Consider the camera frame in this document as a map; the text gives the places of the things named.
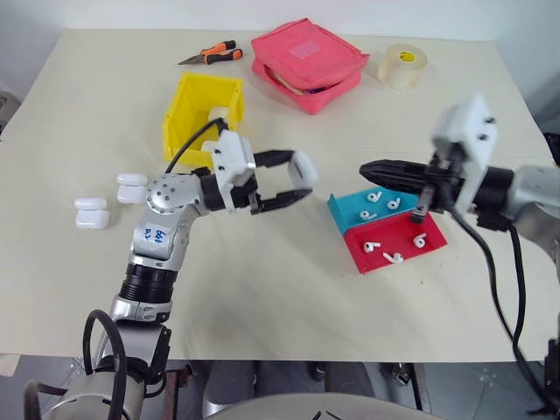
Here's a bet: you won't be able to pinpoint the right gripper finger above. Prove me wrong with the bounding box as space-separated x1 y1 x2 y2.
358 167 429 194
364 159 433 177

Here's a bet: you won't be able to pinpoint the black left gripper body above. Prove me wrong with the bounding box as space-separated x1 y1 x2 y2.
229 176 269 216

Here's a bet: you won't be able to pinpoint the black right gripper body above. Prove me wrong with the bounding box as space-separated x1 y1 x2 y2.
410 146 472 225

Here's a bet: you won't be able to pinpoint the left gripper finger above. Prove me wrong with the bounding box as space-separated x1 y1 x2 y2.
255 149 297 170
260 187 314 214

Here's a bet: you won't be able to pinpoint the yellow plastic bin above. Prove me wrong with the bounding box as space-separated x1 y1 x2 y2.
161 72 246 168

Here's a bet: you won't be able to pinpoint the teal plastic tray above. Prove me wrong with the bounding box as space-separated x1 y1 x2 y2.
326 185 422 234

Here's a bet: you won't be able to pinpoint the red plastic tray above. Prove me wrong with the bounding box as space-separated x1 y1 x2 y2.
343 212 449 276

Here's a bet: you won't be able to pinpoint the translucent tape roll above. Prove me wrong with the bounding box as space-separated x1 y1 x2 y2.
377 42 428 91

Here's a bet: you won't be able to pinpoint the pink fabric zip pouch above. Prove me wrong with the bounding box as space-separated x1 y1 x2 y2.
250 17 371 116

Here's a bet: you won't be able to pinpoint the black metal table leg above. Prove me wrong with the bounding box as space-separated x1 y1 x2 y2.
408 361 432 413

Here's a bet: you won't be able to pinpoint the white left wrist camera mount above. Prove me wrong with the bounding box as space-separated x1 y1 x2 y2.
208 129 258 215

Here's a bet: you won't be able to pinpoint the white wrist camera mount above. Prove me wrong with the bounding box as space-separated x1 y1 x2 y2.
430 92 501 216
208 129 258 215

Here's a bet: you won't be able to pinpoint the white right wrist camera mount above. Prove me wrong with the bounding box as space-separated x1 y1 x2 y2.
430 92 501 216

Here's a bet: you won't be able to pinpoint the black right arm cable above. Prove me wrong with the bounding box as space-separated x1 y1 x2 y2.
448 205 560 415

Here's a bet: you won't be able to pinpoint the orange black handled pliers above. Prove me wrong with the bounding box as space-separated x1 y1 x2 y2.
177 39 245 67

